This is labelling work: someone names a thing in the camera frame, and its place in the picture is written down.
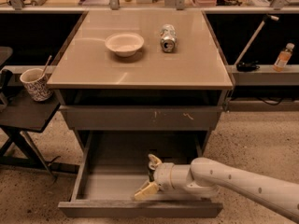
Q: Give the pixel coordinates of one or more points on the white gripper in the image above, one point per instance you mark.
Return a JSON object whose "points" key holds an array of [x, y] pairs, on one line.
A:
{"points": [[163, 174]]}

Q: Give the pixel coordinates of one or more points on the green soda can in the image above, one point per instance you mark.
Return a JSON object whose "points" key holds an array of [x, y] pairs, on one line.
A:
{"points": [[151, 171]]}

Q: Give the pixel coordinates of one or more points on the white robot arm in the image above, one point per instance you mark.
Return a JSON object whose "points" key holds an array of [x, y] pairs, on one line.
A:
{"points": [[204, 176]]}

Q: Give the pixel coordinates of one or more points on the open middle drawer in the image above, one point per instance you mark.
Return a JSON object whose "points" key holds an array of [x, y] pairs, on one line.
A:
{"points": [[115, 166]]}

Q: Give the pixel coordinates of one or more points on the closed top drawer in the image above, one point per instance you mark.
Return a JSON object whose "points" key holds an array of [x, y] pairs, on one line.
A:
{"points": [[145, 118]]}

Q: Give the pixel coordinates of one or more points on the grey drawer cabinet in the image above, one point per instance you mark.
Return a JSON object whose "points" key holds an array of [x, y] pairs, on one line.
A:
{"points": [[193, 74]]}

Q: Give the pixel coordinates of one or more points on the silver can lying down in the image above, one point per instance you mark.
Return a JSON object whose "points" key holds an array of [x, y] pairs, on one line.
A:
{"points": [[168, 39]]}

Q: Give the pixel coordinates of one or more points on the white paper bowl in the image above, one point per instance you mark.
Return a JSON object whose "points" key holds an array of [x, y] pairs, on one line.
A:
{"points": [[124, 44]]}

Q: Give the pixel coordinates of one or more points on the dark side table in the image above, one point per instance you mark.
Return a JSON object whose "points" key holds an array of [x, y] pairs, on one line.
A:
{"points": [[18, 117]]}

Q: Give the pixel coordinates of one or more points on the wooden stir stick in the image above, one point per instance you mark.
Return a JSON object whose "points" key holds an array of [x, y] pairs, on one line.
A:
{"points": [[45, 66]]}

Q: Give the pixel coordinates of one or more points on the patterned paper cup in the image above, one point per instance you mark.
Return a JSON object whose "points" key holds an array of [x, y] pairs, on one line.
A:
{"points": [[35, 82]]}

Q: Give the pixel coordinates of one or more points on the orange drink bottle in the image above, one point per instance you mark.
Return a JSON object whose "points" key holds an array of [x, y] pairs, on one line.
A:
{"points": [[283, 57]]}

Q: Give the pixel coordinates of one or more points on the white pole with black handle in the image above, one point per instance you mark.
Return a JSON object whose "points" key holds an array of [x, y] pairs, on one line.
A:
{"points": [[265, 19]]}

